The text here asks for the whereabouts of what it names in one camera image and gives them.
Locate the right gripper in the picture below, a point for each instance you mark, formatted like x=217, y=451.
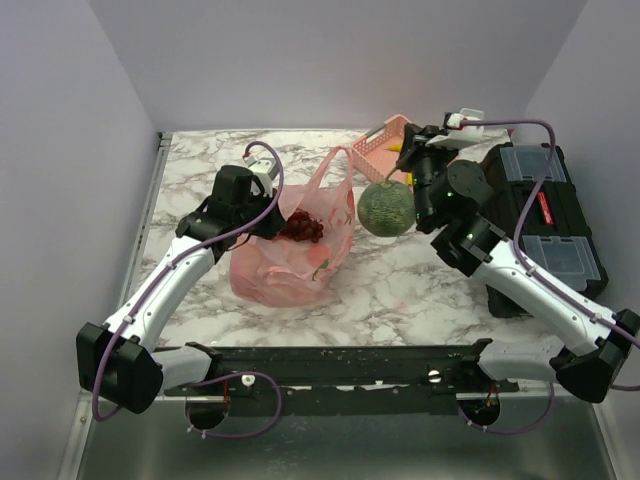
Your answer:
x=414, y=145

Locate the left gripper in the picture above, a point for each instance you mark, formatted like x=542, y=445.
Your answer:
x=276, y=224

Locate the green fake melon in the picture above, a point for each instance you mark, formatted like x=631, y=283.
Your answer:
x=386, y=208

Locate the dark red fake grapes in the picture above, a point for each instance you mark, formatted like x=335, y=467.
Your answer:
x=302, y=226

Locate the pink plastic bag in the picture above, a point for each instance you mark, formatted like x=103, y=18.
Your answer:
x=283, y=272

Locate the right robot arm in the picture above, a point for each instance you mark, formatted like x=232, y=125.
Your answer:
x=593, y=341

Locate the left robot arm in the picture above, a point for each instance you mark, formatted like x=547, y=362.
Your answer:
x=119, y=360

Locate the pink perforated plastic basket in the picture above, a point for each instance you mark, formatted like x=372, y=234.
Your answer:
x=372, y=152

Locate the black plastic toolbox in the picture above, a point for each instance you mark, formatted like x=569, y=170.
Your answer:
x=555, y=233

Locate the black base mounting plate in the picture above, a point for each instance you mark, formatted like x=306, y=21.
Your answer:
x=346, y=381

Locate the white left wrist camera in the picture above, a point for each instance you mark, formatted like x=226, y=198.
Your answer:
x=265, y=169

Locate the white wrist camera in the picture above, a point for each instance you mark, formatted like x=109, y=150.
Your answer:
x=265, y=169
x=454, y=134

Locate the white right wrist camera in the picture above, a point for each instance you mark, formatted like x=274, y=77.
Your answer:
x=454, y=134

